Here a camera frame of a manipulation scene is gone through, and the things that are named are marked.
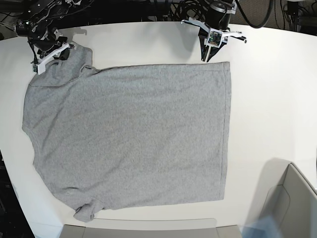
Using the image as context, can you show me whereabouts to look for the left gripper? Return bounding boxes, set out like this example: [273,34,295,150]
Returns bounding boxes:
[181,18,247,62]

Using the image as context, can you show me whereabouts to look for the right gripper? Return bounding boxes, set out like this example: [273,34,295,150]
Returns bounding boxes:
[27,27,74,67]

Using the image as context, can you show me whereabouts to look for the grey T-shirt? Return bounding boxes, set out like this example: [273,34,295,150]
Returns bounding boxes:
[22,46,231,222]

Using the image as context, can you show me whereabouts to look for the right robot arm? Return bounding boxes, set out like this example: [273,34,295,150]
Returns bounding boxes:
[13,0,93,75]

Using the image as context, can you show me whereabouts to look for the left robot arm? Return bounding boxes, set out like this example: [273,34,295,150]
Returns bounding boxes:
[181,0,247,62]

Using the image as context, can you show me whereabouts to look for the white box at right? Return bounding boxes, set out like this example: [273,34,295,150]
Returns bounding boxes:
[260,163,317,238]

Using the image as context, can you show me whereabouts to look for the grey chair at bottom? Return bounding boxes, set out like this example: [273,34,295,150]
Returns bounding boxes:
[60,218,242,238]

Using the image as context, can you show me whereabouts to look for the blue blurred object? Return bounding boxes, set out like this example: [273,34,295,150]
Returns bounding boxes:
[241,216,279,238]

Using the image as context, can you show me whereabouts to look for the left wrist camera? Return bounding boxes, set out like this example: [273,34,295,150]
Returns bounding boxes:
[207,28,223,48]

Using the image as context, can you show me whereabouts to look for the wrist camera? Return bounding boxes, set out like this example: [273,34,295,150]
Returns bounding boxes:
[207,28,223,48]
[32,62,46,75]

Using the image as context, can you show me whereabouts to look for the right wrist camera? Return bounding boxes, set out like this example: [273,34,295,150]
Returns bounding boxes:
[32,62,46,75]

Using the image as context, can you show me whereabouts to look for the thick black cable loop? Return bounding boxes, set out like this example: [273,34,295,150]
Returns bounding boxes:
[231,0,282,29]

